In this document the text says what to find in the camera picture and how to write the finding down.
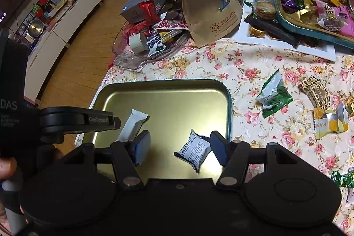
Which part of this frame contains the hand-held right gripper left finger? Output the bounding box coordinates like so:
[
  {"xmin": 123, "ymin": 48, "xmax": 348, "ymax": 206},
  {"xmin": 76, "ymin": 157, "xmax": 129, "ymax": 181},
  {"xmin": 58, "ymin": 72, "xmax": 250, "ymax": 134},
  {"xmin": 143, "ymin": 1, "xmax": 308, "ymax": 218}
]
[{"xmin": 59, "ymin": 130, "xmax": 151, "ymax": 191}]

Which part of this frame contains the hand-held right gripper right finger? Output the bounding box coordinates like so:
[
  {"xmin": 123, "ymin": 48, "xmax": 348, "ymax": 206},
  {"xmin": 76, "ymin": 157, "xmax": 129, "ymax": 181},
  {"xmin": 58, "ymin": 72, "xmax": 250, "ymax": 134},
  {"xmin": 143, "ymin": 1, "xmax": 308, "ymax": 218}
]
[{"xmin": 209, "ymin": 130, "xmax": 304, "ymax": 190}]

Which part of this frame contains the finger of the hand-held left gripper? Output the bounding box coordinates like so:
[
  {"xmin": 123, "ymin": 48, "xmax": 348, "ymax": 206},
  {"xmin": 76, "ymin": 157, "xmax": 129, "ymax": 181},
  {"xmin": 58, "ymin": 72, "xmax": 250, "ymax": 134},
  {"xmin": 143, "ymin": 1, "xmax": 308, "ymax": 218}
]
[{"xmin": 39, "ymin": 107, "xmax": 121, "ymax": 144}]

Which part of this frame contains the black and white snack packet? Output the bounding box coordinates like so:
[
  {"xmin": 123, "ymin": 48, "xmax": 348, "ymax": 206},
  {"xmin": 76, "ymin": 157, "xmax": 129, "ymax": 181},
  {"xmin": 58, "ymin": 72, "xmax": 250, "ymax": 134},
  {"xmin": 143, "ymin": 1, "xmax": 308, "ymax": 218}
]
[{"xmin": 174, "ymin": 129, "xmax": 213, "ymax": 173}]

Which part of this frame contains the gold tin tray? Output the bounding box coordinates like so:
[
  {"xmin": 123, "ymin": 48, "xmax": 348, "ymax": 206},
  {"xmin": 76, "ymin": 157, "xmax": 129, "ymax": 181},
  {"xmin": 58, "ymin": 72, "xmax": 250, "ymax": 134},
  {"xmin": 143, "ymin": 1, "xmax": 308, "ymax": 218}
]
[{"xmin": 82, "ymin": 79, "xmax": 232, "ymax": 180}]

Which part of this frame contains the green and white candy packet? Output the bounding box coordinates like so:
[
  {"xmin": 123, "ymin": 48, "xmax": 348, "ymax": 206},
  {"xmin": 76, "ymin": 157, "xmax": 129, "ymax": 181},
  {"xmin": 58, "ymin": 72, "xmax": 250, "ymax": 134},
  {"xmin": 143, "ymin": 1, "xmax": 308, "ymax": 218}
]
[{"xmin": 256, "ymin": 69, "xmax": 293, "ymax": 118}]

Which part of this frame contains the person's left hand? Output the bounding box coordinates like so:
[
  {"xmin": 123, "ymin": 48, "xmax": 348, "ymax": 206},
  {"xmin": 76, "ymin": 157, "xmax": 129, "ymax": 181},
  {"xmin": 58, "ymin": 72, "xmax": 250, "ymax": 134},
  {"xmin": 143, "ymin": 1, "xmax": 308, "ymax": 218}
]
[{"xmin": 0, "ymin": 157, "xmax": 18, "ymax": 236}]

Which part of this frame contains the metal bowl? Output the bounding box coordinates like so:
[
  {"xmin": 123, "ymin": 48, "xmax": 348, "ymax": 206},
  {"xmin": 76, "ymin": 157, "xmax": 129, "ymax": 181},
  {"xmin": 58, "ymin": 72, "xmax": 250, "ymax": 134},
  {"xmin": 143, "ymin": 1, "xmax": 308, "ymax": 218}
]
[{"xmin": 27, "ymin": 19, "xmax": 45, "ymax": 38}]

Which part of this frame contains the white cabinet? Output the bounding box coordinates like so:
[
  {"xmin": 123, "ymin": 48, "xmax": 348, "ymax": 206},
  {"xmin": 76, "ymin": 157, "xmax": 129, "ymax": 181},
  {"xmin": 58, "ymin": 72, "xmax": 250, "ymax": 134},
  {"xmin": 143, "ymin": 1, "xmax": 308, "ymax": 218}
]
[{"xmin": 24, "ymin": 0, "xmax": 102, "ymax": 104}]

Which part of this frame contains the glass plate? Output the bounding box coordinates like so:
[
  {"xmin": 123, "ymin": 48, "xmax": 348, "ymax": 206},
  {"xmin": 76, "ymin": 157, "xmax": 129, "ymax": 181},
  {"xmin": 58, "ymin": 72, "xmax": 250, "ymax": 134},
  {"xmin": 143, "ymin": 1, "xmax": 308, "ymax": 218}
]
[{"xmin": 111, "ymin": 21, "xmax": 192, "ymax": 71}]

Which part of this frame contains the white tape roll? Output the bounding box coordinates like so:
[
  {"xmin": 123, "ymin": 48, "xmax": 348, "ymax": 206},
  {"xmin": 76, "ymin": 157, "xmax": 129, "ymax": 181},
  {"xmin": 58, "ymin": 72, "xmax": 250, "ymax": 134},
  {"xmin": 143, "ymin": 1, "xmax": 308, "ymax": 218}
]
[{"xmin": 128, "ymin": 32, "xmax": 148, "ymax": 53}]

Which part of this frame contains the gold brown patterned snack packet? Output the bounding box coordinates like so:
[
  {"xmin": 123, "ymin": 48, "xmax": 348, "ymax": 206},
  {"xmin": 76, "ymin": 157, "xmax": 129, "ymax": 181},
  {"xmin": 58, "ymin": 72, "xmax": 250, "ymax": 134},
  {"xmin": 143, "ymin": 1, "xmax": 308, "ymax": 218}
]
[{"xmin": 298, "ymin": 77, "xmax": 331, "ymax": 109}]

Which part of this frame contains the yellow and silver snack packet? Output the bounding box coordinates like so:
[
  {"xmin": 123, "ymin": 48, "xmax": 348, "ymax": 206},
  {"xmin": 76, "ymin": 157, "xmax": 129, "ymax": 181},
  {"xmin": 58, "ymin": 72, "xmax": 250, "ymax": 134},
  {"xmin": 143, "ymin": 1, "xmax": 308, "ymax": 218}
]
[{"xmin": 313, "ymin": 101, "xmax": 349, "ymax": 140}]

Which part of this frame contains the grey cardboard box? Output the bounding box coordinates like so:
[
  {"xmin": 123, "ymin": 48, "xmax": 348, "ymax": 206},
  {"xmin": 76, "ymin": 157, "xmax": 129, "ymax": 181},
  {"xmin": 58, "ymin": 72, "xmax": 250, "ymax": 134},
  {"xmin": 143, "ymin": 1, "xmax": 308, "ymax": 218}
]
[{"xmin": 120, "ymin": 0, "xmax": 168, "ymax": 24}]

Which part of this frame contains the red foil candy wrapper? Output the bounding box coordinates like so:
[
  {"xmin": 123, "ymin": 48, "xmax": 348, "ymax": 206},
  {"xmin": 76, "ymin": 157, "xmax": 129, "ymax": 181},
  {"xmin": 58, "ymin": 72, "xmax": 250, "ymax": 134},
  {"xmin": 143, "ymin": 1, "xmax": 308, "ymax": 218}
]
[{"xmin": 138, "ymin": 0, "xmax": 159, "ymax": 24}]

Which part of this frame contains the long dark snack packet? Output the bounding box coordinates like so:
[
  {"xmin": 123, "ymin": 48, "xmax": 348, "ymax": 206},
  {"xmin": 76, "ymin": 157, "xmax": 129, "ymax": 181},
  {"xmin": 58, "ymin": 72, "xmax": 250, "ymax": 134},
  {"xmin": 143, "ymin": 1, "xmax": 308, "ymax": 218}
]
[{"xmin": 244, "ymin": 15, "xmax": 301, "ymax": 48}]

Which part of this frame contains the white rectangular tray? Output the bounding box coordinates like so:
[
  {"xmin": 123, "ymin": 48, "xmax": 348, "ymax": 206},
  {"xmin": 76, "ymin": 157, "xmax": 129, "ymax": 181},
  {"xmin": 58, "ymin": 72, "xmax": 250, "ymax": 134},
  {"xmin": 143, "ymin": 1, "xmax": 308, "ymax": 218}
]
[{"xmin": 235, "ymin": 0, "xmax": 337, "ymax": 63}]

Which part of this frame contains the teal tin full of candies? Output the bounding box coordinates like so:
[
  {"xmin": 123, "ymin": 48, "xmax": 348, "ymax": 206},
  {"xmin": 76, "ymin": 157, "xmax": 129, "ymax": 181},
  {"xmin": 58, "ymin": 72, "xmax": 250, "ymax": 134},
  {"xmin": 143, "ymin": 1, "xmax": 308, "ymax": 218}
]
[{"xmin": 270, "ymin": 0, "xmax": 354, "ymax": 46}]

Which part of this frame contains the small clear glass jar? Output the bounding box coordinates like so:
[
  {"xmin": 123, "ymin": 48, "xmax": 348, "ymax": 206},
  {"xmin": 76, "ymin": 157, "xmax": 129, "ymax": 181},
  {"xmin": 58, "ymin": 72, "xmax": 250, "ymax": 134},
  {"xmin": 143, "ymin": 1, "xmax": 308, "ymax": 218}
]
[{"xmin": 253, "ymin": 0, "xmax": 277, "ymax": 21}]

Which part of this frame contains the pink snack packet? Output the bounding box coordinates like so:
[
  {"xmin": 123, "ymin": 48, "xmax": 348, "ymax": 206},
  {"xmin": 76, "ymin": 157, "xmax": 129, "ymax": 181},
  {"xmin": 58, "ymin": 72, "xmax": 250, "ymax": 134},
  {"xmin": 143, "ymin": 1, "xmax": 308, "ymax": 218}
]
[{"xmin": 316, "ymin": 0, "xmax": 354, "ymax": 38}]

